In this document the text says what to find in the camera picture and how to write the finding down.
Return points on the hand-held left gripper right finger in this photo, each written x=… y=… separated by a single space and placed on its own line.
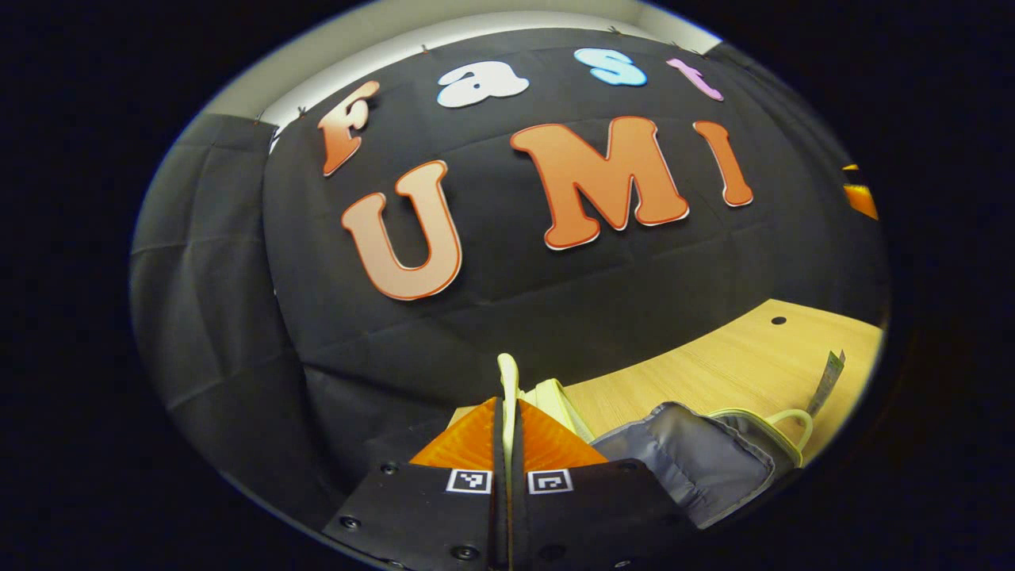
x=519 y=531

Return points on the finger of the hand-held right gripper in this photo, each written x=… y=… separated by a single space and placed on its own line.
x=860 y=200

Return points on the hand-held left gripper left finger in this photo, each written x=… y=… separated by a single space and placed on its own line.
x=498 y=523

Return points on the green white sachet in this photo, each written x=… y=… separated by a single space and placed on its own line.
x=826 y=385

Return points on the pale yellow suitcase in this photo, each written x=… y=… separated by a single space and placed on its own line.
x=698 y=460

